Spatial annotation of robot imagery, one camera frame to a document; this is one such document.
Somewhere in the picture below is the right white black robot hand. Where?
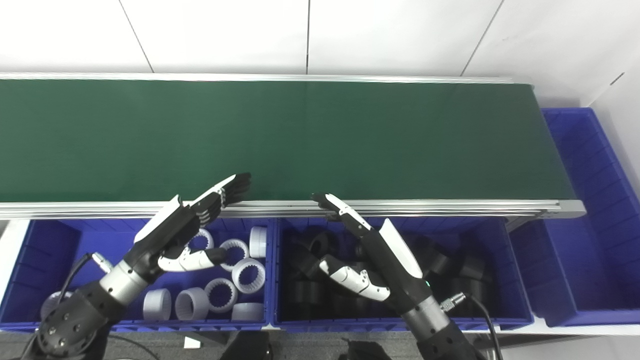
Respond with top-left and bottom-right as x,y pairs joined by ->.
310,192 -> 435,316

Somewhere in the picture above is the green conveyor belt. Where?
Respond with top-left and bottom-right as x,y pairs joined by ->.
0,80 -> 576,203
0,73 -> 587,221

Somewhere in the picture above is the black robot body cover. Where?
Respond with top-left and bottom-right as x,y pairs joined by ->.
340,339 -> 396,360
220,331 -> 273,360

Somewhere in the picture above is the blue bin with black parts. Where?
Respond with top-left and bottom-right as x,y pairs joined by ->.
270,216 -> 535,333

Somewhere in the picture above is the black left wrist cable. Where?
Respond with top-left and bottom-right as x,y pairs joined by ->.
60,252 -> 114,302

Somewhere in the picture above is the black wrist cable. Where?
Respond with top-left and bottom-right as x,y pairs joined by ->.
440,292 -> 503,360
60,252 -> 114,302

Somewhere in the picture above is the thin black floor cable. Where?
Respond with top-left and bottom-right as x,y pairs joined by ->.
107,334 -> 161,360

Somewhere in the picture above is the black round part with boss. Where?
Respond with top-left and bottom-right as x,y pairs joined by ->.
306,230 -> 342,257

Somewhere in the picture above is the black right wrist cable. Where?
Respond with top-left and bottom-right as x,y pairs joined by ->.
440,292 -> 503,360

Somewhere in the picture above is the blue bin with white rings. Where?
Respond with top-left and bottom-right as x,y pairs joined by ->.
0,217 -> 276,333

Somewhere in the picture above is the large empty blue bin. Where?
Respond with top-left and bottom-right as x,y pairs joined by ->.
510,107 -> 640,328

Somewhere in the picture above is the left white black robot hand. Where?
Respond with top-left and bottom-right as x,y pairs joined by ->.
123,172 -> 253,282

